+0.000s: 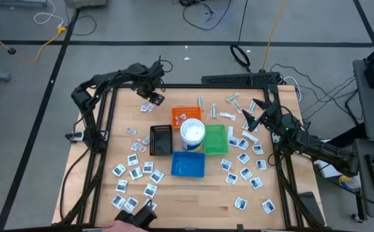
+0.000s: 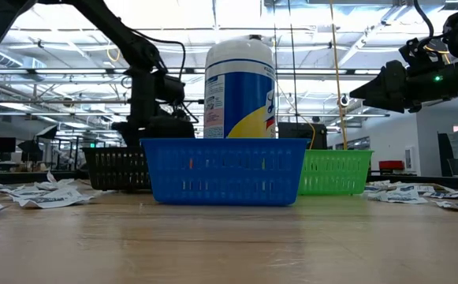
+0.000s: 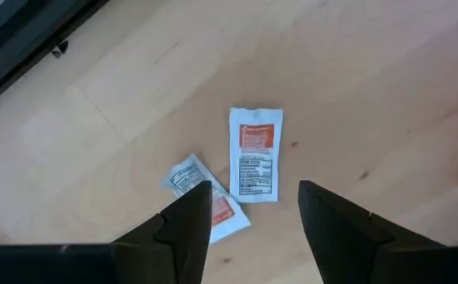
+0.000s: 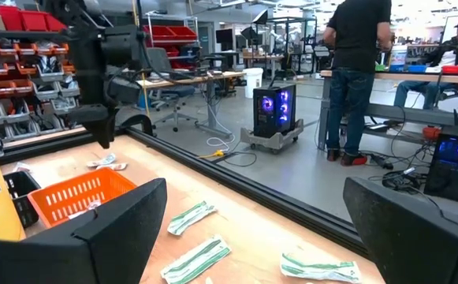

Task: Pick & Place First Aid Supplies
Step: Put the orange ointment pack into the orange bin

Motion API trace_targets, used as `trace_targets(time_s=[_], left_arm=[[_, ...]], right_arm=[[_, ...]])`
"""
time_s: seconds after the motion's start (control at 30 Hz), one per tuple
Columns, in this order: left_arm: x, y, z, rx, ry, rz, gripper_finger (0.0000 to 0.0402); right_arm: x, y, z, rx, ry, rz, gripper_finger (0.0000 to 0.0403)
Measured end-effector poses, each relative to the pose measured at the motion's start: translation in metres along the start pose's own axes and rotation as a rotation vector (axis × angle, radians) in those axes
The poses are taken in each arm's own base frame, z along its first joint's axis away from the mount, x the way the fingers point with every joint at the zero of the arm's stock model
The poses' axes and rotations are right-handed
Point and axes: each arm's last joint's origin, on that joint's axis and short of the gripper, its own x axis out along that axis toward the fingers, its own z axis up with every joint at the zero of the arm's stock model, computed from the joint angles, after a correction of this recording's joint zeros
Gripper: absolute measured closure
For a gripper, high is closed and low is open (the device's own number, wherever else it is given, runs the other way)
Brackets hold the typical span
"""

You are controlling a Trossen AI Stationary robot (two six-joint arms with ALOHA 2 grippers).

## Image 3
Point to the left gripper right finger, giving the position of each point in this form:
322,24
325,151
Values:
351,244

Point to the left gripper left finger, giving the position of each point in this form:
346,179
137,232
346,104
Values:
181,236

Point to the white orange-print packet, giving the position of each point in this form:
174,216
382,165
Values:
183,175
256,155

